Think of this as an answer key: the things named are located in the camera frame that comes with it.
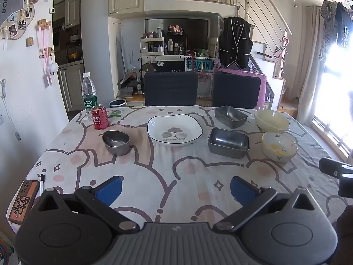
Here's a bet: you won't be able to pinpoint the cream kitchen base cabinet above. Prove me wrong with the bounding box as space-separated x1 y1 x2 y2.
57 61 85 111

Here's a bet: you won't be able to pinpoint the staircase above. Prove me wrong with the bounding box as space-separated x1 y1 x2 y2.
250 41 288 111

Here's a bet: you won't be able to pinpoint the black vest with white trim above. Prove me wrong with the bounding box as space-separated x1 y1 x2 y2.
218 17 253 68

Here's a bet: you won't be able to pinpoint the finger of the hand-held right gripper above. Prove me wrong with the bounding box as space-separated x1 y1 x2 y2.
319 157 353 178

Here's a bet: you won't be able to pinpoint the white plush toy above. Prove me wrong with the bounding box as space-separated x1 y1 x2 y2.
45 62 59 77

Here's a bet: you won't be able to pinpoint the clear water bottle green label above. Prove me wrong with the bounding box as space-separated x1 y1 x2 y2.
82 72 98 115

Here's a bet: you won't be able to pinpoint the red drink can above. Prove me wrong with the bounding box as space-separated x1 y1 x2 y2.
91 104 109 130

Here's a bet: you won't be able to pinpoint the phone in brown case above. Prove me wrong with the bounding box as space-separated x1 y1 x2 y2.
8 180 40 225

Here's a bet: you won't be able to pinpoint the teal licence plate sign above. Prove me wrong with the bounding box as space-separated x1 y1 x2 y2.
186 59 215 72

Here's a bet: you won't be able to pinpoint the stair railing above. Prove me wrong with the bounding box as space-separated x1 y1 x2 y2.
180 0 293 37

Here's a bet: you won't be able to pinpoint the steel rectangular tray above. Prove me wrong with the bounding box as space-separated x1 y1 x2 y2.
214 105 248 129
207 127 250 159

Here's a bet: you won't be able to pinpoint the white bowl with yellow flower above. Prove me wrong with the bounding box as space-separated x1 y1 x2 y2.
261 132 298 163

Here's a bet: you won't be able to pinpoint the photo pin board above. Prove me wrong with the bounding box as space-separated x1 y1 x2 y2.
0 0 36 41

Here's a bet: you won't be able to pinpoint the black lettered board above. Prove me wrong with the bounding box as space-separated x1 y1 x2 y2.
141 56 188 74

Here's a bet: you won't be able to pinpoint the red hooks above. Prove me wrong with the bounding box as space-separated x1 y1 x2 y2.
273 35 289 59

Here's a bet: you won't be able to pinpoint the beige curtain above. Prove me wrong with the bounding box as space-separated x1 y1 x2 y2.
296 5 328 128

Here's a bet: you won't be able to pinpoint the round steel bowl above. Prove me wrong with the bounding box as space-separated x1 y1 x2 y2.
102 130 131 156

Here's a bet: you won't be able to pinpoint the bear print tablecloth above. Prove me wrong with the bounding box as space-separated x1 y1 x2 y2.
29 105 353 228

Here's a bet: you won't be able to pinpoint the dark grey chair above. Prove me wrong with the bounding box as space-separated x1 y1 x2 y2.
144 72 199 107
212 72 262 110

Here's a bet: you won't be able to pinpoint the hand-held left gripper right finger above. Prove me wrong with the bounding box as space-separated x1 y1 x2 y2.
213 176 322 234

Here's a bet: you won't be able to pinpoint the white wall cable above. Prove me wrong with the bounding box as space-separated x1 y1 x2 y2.
0 78 22 142

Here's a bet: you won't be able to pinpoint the white plate with leaf print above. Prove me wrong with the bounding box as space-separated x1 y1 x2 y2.
147 114 204 147

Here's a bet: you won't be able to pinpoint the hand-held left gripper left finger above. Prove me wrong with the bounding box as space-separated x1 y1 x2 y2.
35 176 140 234

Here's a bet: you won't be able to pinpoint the yellow kettle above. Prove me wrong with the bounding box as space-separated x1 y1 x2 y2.
67 45 81 62

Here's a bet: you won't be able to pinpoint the cream bowl with handle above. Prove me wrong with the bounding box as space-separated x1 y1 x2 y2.
254 109 291 133

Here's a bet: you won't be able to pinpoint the shelf with bottles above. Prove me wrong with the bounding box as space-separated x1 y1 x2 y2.
139 25 218 61

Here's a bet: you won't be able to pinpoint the window guard rail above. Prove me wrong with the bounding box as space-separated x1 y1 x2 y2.
313 115 353 158

